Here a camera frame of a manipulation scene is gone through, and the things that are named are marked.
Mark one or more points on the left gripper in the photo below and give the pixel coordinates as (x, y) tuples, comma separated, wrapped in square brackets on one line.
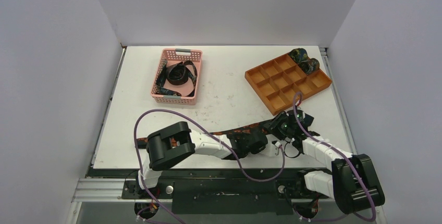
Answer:
[(245, 134)]

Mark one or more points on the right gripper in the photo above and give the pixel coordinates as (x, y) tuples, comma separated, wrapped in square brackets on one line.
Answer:
[(276, 125)]

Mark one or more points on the black orange floral tie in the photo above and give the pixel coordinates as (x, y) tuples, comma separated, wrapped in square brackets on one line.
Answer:
[(142, 142)]

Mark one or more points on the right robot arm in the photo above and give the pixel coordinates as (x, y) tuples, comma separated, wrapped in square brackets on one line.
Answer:
[(350, 179)]

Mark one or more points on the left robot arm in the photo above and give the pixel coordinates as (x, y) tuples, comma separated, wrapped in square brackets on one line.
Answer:
[(173, 144)]

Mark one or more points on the orange divided tray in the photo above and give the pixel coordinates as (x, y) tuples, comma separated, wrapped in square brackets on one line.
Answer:
[(277, 81)]

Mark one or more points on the rolled dark floral tie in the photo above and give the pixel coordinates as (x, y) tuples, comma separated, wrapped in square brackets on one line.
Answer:
[(309, 66)]

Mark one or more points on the rolled blue green tie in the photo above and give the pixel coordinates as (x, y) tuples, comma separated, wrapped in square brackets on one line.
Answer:
[(298, 55)]

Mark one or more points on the pink plastic basket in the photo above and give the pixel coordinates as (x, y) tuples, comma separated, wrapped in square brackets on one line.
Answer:
[(171, 56)]

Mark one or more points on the dark tie in basket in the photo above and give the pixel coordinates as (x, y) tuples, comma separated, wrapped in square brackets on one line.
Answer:
[(177, 74)]

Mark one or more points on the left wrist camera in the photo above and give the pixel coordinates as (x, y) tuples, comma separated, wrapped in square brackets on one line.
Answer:
[(272, 149)]

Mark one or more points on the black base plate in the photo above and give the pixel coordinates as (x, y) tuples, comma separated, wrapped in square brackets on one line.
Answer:
[(222, 191)]

